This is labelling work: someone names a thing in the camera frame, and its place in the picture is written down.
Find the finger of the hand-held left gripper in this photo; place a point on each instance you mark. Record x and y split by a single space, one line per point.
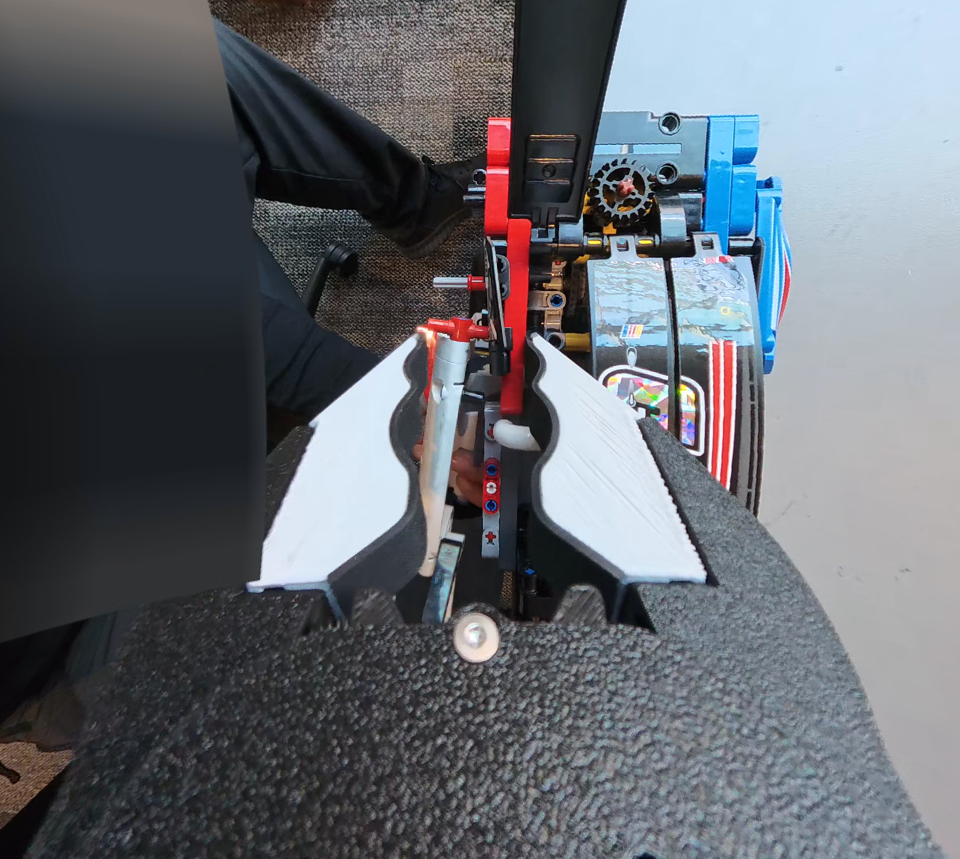
446 424

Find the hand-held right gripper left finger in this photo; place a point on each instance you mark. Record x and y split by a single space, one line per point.
337 491

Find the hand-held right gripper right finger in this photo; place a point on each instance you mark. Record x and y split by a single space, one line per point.
615 484

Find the red toy brick connector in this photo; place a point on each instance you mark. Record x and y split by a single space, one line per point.
454 328

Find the toy brick car model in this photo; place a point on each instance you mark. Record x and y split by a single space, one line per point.
502 191

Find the person's left forearm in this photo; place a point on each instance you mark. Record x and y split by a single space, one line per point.
315 364

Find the white desk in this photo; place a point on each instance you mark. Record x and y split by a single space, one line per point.
855 274

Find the person's left hand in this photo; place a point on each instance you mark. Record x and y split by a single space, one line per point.
466 476

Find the black office chair base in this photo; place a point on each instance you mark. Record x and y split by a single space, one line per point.
330 274

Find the black shoe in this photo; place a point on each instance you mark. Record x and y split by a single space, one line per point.
442 199

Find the person's leg in black trousers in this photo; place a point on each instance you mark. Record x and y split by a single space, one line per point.
315 124

